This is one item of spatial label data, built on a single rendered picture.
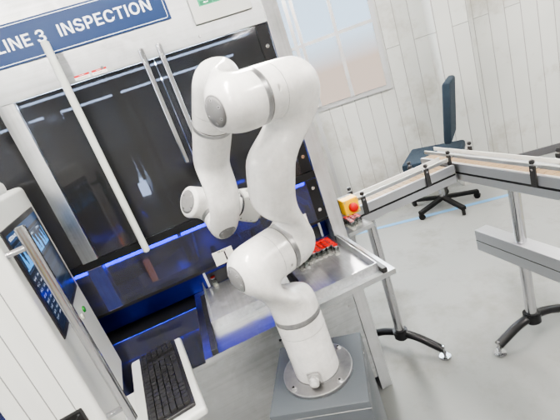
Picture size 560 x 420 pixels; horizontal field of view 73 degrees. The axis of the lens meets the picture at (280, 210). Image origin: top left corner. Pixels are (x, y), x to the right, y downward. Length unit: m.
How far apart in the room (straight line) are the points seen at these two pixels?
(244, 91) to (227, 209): 0.39
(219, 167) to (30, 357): 0.63
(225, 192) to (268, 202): 0.20
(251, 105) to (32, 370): 0.83
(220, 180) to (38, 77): 0.81
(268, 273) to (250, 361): 1.03
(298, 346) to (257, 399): 1.00
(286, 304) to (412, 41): 3.71
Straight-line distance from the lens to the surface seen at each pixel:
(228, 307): 1.50
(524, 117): 4.76
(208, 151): 0.88
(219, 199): 0.92
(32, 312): 1.09
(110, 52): 1.50
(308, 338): 0.97
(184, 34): 1.51
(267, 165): 0.72
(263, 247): 0.84
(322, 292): 1.33
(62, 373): 1.15
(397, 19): 4.33
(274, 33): 1.56
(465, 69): 4.18
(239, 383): 1.88
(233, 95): 0.61
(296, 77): 0.69
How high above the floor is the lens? 1.59
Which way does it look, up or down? 18 degrees down
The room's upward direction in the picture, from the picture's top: 20 degrees counter-clockwise
